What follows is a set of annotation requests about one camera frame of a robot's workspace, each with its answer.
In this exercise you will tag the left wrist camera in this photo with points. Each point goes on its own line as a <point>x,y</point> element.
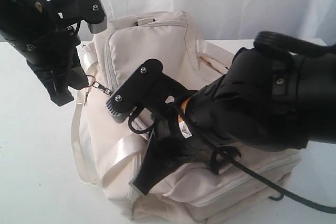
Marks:
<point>69,12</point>

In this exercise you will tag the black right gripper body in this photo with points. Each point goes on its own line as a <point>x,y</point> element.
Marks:
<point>223,112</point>

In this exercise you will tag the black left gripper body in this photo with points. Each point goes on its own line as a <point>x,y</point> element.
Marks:
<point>50,49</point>

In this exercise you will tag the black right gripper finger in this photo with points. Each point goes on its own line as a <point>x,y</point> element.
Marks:
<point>218,164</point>
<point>160,160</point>

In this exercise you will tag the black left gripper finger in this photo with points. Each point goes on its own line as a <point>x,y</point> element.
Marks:
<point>76,77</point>
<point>54,80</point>

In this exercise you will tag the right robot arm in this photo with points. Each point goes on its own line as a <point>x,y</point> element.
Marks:
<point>270,100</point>

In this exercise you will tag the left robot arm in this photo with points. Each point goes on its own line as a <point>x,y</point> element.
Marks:
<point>14,12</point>

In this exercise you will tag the cream canvas duffel bag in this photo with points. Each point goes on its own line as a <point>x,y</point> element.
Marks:
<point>109,155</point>

